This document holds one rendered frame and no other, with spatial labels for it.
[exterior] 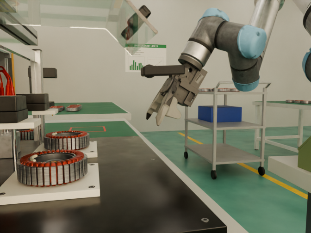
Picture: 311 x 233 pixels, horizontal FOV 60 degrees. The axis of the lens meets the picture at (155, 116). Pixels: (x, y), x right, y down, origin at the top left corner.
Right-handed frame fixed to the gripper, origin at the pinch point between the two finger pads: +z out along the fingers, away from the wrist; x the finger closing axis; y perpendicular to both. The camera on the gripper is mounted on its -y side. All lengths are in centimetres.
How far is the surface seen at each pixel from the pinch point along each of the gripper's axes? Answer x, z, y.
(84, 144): -3.1, 13.1, -12.3
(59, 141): -5.6, 14.7, -18.0
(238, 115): 218, -57, 144
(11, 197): -31.8, 18.9, -19.4
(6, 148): -3.9, 22.0, -27.5
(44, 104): -3.6, 8.8, -25.2
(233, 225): -40.4, 6.7, 7.7
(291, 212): 96, 8, 154
